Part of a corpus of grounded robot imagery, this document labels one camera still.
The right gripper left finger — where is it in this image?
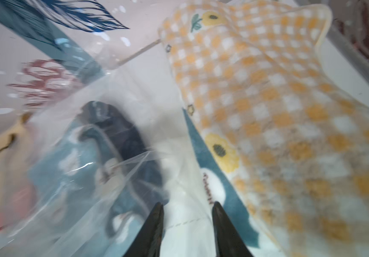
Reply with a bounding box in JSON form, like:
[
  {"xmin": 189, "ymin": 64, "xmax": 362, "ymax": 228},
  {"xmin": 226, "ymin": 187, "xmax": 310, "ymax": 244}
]
[{"xmin": 123, "ymin": 202, "xmax": 164, "ymax": 257}]

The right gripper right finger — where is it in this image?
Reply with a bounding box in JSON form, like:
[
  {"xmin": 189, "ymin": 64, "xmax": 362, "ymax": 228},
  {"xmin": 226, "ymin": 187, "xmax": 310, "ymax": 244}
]
[{"xmin": 212, "ymin": 201, "xmax": 253, "ymax": 257}]

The light blue bear blanket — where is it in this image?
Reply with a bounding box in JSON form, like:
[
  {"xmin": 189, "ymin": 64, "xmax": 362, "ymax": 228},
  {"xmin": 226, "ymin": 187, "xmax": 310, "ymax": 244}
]
[{"xmin": 28, "ymin": 126, "xmax": 143, "ymax": 257}]

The clear plastic vacuum bag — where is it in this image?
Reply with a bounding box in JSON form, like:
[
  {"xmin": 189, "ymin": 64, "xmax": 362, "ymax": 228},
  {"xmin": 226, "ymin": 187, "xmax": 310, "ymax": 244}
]
[{"xmin": 0, "ymin": 43, "xmax": 215, "ymax": 257}]

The orange checkered blanket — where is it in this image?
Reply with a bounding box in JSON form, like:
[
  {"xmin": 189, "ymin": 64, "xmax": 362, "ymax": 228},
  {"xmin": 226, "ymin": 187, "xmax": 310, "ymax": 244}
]
[{"xmin": 159, "ymin": 1, "xmax": 369, "ymax": 257}]

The teal bear print blanket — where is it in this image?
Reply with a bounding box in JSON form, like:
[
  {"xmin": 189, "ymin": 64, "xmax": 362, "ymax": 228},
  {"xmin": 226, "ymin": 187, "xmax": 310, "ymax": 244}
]
[{"xmin": 184, "ymin": 111, "xmax": 285, "ymax": 257}]

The navy blue fleece blanket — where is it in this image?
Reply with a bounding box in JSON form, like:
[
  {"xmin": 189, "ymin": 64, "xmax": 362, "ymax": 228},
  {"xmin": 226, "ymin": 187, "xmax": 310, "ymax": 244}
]
[{"xmin": 78, "ymin": 101, "xmax": 169, "ymax": 237}]

